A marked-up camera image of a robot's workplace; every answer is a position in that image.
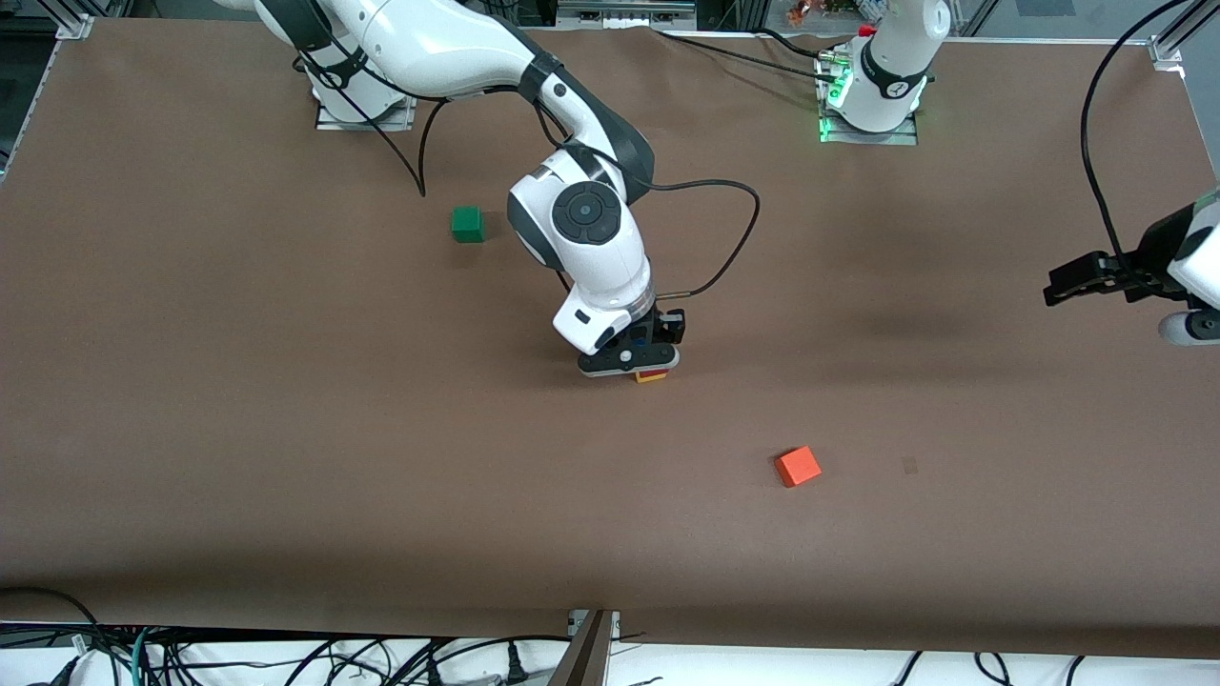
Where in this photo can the orange wooden block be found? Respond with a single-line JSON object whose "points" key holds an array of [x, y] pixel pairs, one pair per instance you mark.
{"points": [[798, 467]]}

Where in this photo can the yellow wooden block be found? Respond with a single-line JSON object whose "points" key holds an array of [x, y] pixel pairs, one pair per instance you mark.
{"points": [[652, 379]]}

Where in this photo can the table cover sheet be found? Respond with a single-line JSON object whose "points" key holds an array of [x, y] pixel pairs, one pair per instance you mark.
{"points": [[610, 543]]}

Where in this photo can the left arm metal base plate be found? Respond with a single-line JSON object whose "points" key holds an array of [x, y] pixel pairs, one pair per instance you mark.
{"points": [[901, 138]]}

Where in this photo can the aluminium frame profile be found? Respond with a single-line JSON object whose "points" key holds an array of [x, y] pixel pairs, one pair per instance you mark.
{"points": [[1177, 38], [74, 21]]}

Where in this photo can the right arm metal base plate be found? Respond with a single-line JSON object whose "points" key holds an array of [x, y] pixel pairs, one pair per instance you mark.
{"points": [[391, 119]]}

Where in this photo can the green wooden block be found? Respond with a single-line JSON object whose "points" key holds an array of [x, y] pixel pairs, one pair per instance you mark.
{"points": [[467, 224]]}

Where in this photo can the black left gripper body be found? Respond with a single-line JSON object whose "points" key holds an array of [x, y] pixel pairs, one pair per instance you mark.
{"points": [[1154, 250]]}

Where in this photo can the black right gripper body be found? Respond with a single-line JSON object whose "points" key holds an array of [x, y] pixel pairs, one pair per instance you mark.
{"points": [[664, 329]]}

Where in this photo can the grey metal rail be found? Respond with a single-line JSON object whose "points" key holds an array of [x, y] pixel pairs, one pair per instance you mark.
{"points": [[624, 11]]}

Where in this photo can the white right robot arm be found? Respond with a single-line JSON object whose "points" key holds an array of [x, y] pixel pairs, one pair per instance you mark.
{"points": [[581, 219]]}

